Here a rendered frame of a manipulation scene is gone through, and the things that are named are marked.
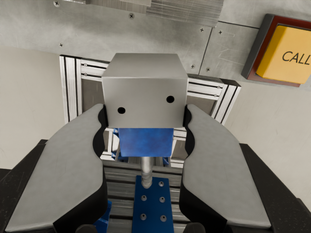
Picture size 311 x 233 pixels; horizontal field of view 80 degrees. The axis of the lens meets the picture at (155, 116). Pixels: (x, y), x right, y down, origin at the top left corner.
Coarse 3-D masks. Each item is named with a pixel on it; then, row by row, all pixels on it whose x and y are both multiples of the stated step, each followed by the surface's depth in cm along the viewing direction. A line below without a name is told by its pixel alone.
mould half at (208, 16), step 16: (64, 0) 14; (80, 0) 14; (160, 0) 14; (176, 0) 14; (192, 0) 14; (208, 0) 15; (160, 16) 15; (176, 16) 15; (192, 16) 15; (208, 16) 15
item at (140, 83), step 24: (120, 72) 11; (144, 72) 11; (168, 72) 11; (120, 96) 11; (144, 96) 11; (168, 96) 12; (120, 120) 12; (144, 120) 12; (168, 120) 12; (120, 144) 15; (144, 144) 15; (168, 144) 15; (144, 168) 18
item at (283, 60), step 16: (288, 32) 21; (304, 32) 21; (272, 48) 23; (288, 48) 22; (304, 48) 22; (272, 64) 23; (288, 64) 23; (304, 64) 23; (288, 80) 24; (304, 80) 24
